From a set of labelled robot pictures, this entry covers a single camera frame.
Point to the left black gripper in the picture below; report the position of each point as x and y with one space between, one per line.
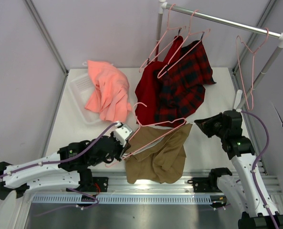
119 148

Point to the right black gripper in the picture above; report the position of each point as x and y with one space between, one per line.
216 125

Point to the khaki brown skirt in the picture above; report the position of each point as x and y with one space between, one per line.
163 162

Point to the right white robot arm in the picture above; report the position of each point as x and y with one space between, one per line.
251 198

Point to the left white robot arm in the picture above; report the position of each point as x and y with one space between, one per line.
43 174

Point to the salmon pink skirt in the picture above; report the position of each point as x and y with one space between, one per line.
111 92

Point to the red black plaid skirt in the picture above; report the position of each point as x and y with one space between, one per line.
183 90

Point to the plain red skirt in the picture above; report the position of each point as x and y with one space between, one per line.
149 87

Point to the white plastic basket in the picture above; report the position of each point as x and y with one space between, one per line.
81 88

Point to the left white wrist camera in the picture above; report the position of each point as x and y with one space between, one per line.
122 133

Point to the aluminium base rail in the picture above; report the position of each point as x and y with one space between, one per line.
117 183

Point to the white slotted cable duct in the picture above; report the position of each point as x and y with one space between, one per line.
123 199

